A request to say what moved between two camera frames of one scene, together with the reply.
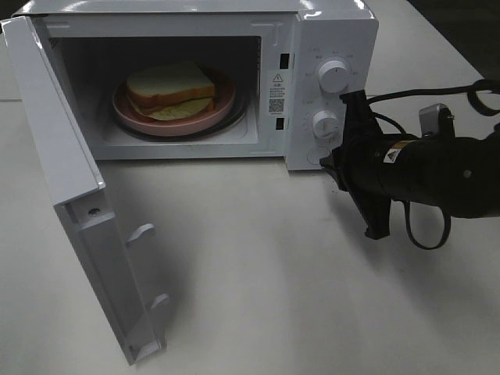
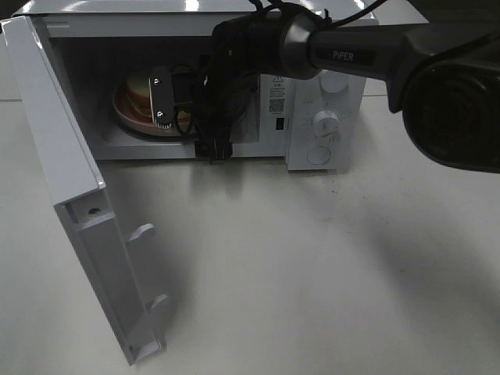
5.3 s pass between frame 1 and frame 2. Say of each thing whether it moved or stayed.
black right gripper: moved
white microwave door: stayed
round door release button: stayed
